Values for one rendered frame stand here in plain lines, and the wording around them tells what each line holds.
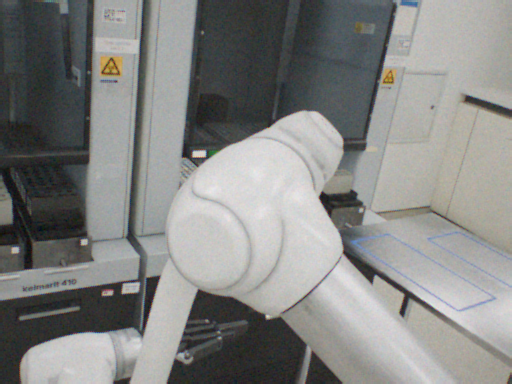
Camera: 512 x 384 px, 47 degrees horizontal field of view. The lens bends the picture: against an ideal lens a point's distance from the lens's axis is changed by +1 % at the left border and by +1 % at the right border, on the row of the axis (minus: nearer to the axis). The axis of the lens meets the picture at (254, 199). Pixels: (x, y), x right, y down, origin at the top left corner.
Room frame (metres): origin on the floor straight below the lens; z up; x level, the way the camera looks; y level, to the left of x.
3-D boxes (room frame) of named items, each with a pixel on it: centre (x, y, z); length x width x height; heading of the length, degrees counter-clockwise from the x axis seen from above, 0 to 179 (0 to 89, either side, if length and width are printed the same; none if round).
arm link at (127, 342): (0.90, 0.20, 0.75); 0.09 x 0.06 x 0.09; 33
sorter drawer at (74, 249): (1.46, 0.60, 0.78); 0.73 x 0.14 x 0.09; 33
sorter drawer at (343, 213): (1.93, -0.12, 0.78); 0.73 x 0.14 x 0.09; 33
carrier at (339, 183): (1.74, -0.25, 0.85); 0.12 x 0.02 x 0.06; 122
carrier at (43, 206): (1.26, 0.47, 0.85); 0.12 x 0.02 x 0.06; 124
